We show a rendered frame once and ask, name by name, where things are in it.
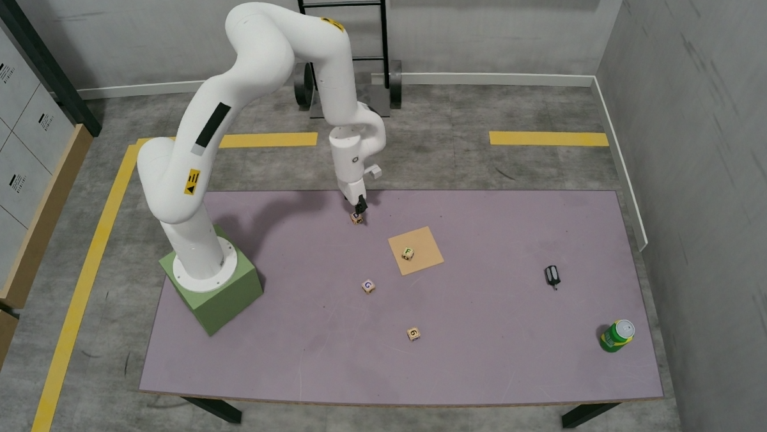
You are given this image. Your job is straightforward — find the tan square mat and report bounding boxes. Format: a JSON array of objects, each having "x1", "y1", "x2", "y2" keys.
[{"x1": 388, "y1": 226, "x2": 444, "y2": 276}]

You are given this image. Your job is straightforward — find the wooden letter block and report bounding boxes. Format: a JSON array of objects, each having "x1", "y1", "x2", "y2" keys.
[
  {"x1": 407, "y1": 327, "x2": 421, "y2": 342},
  {"x1": 402, "y1": 247, "x2": 414, "y2": 261},
  {"x1": 362, "y1": 279, "x2": 375, "y2": 295},
  {"x1": 350, "y1": 212, "x2": 363, "y2": 225}
]

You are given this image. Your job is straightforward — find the green drink can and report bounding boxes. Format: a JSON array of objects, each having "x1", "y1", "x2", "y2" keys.
[{"x1": 600, "y1": 320, "x2": 635, "y2": 353}]

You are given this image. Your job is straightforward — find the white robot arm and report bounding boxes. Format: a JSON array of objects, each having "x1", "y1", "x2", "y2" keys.
[{"x1": 137, "y1": 2, "x2": 386, "y2": 293}]

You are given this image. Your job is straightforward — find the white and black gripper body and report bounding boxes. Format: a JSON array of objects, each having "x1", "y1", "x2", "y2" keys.
[{"x1": 337, "y1": 177, "x2": 366, "y2": 206}]

